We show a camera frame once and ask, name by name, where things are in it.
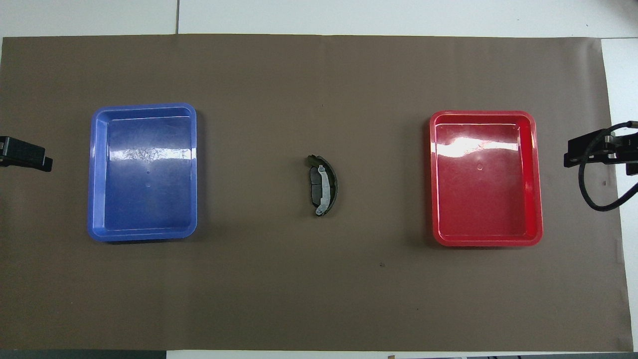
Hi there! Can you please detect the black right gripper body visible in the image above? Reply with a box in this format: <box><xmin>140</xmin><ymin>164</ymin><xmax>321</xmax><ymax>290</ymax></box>
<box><xmin>605</xmin><ymin>130</ymin><xmax>638</xmax><ymax>176</ymax></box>

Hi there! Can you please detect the dark grey brake pad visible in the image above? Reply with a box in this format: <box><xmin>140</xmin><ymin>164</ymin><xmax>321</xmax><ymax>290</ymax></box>
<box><xmin>309</xmin><ymin>166</ymin><xmax>325</xmax><ymax>206</ymax></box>

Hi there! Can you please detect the curved brake shoe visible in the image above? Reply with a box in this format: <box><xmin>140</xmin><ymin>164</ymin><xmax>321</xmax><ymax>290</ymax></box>
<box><xmin>305</xmin><ymin>154</ymin><xmax>339</xmax><ymax>217</ymax></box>

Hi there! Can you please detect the red plastic tray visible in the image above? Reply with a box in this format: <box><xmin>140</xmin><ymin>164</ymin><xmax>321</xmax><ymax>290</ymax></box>
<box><xmin>430</xmin><ymin>110</ymin><xmax>543</xmax><ymax>247</ymax></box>

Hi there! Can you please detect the brown paper table mat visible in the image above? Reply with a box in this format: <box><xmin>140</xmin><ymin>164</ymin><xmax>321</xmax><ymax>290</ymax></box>
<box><xmin>0</xmin><ymin>34</ymin><xmax>634</xmax><ymax>351</ymax></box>

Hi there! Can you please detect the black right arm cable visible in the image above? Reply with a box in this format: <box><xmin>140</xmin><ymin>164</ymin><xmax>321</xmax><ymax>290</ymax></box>
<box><xmin>578</xmin><ymin>121</ymin><xmax>638</xmax><ymax>212</ymax></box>

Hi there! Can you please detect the blue plastic tray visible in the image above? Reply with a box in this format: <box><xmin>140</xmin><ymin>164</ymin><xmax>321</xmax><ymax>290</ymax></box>
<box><xmin>88</xmin><ymin>103</ymin><xmax>198</xmax><ymax>243</ymax></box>

